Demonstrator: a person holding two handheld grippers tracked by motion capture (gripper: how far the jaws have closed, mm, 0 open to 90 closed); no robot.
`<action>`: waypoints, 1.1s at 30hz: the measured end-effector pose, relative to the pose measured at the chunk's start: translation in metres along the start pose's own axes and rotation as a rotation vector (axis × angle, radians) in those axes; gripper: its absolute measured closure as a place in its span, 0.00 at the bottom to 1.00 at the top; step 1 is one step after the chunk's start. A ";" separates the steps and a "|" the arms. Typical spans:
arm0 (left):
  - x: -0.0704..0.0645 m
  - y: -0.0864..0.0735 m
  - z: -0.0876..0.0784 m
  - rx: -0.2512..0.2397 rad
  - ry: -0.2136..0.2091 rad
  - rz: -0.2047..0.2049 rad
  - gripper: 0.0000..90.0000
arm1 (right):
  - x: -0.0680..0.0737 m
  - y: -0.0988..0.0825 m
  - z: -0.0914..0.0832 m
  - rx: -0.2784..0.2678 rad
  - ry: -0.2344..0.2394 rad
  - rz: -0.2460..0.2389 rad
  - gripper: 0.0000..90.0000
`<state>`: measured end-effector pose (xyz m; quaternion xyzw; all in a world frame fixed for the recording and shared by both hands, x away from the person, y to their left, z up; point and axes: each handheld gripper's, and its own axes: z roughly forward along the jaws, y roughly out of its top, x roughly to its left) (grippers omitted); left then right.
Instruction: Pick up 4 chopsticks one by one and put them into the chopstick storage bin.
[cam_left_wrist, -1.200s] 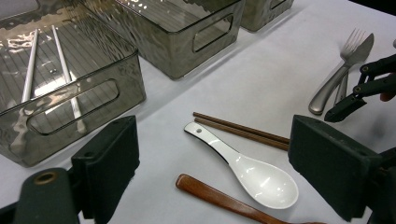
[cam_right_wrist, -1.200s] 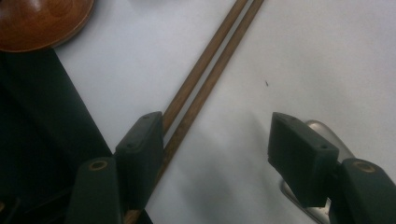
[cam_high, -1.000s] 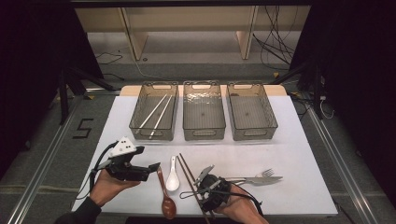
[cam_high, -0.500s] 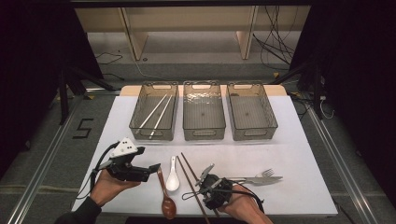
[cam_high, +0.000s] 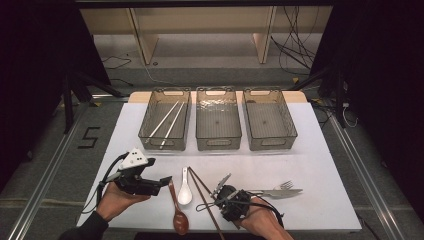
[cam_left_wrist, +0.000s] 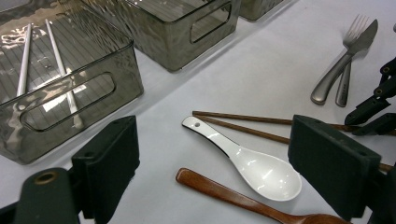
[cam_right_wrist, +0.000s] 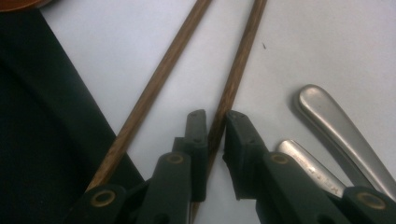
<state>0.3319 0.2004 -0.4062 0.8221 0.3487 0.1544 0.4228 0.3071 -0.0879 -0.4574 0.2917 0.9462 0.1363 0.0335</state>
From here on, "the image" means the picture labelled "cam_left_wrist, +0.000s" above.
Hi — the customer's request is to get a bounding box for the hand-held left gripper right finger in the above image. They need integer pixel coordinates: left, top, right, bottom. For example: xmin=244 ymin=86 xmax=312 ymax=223
xmin=288 ymin=114 xmax=383 ymax=222

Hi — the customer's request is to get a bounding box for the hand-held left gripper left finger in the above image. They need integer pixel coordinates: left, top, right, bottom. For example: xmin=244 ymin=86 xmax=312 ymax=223
xmin=71 ymin=115 xmax=141 ymax=224

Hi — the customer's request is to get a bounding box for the white ceramic spoon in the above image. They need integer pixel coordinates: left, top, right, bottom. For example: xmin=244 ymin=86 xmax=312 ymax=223
xmin=181 ymin=116 xmax=304 ymax=203

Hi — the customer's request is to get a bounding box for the smoky clear plastic bin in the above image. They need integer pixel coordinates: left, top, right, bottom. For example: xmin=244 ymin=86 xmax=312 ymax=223
xmin=78 ymin=0 xmax=243 ymax=74
xmin=0 ymin=0 xmax=145 ymax=165
xmin=238 ymin=0 xmax=286 ymax=22

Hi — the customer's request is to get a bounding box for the white chopstick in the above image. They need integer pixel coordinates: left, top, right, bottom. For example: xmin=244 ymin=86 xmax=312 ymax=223
xmin=16 ymin=23 xmax=33 ymax=98
xmin=44 ymin=18 xmax=84 ymax=129

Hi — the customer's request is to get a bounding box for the brown wooden spoon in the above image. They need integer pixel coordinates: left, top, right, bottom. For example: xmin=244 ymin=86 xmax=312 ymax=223
xmin=175 ymin=167 xmax=353 ymax=224

